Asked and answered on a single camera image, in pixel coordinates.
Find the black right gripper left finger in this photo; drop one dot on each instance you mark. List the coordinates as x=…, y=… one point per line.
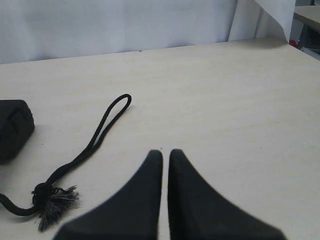
x=131, y=214

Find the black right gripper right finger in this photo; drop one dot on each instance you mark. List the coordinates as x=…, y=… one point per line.
x=196, y=211

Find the black plastic carrying case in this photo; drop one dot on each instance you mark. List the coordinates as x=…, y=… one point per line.
x=16, y=127

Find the grey side table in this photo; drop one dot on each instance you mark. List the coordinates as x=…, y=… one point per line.
x=309, y=16

